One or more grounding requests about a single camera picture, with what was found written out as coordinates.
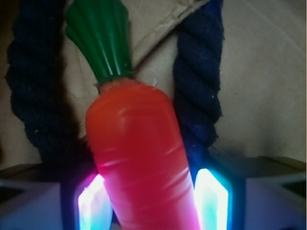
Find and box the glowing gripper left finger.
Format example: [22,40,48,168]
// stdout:
[0,162,113,230]

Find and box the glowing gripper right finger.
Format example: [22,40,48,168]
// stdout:
[189,153,307,230]

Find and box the orange toy carrot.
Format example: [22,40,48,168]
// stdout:
[66,0,200,230]

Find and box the brown paper bag bin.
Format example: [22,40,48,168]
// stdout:
[0,0,307,169]

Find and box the dark blue rope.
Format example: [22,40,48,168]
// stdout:
[6,0,223,166]

